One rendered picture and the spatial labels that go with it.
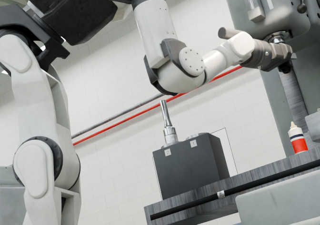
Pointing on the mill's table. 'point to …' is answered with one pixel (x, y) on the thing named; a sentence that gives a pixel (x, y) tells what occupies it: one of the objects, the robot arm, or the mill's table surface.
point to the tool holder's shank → (165, 114)
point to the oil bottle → (297, 139)
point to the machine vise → (314, 126)
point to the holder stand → (190, 164)
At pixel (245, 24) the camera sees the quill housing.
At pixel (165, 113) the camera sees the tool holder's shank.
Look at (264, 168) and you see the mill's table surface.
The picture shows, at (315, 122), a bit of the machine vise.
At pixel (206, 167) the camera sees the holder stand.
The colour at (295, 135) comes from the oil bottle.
